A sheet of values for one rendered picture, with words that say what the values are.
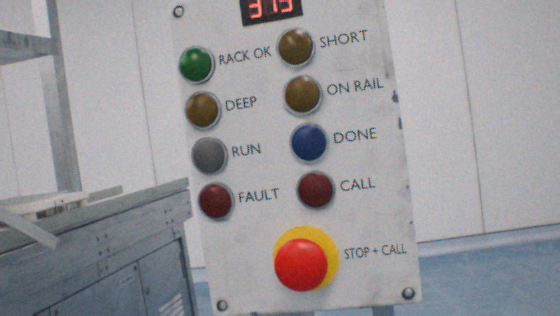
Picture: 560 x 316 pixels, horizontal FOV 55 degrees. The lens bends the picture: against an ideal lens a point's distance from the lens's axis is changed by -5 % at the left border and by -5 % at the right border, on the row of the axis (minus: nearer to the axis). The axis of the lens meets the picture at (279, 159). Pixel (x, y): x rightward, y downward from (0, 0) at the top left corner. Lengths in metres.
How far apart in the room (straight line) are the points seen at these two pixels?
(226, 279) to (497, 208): 3.89
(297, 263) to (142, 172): 4.00
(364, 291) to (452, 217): 3.80
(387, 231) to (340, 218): 0.04
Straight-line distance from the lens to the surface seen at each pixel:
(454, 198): 4.21
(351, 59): 0.43
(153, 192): 1.79
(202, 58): 0.45
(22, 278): 1.26
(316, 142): 0.42
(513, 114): 4.28
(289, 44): 0.43
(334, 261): 0.44
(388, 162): 0.42
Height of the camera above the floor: 1.04
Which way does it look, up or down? 3 degrees down
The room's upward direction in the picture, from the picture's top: 8 degrees counter-clockwise
